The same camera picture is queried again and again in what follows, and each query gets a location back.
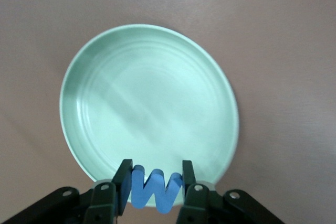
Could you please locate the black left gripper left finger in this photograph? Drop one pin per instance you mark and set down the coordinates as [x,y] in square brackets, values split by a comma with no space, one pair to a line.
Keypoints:
[99,203]

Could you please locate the green round plate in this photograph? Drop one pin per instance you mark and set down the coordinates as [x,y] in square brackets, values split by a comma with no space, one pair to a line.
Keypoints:
[147,98]

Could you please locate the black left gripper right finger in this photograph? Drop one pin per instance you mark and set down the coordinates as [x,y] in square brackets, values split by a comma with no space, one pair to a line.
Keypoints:
[199,205]

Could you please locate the blue foam letter W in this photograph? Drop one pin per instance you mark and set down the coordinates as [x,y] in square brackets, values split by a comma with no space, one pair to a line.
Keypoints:
[137,187]

